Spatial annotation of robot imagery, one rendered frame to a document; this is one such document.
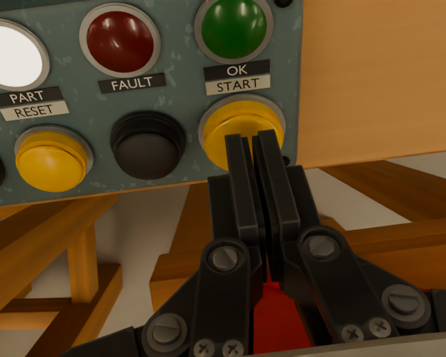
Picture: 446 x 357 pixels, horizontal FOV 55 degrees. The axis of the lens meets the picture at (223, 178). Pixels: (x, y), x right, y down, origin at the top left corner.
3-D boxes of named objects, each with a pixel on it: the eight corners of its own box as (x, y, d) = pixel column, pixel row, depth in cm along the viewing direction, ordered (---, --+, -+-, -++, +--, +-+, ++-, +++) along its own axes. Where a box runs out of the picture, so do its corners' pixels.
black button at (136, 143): (185, 161, 17) (185, 181, 16) (124, 168, 17) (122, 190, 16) (175, 110, 15) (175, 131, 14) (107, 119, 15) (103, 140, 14)
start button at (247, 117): (279, 153, 17) (285, 173, 16) (207, 162, 17) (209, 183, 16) (279, 91, 15) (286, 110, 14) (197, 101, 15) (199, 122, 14)
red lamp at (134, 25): (163, 69, 14) (157, 64, 13) (96, 78, 14) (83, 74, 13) (154, 10, 14) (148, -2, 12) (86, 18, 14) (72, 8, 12)
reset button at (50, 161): (96, 172, 17) (93, 193, 16) (36, 179, 17) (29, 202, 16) (76, 123, 15) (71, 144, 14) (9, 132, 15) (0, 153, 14)
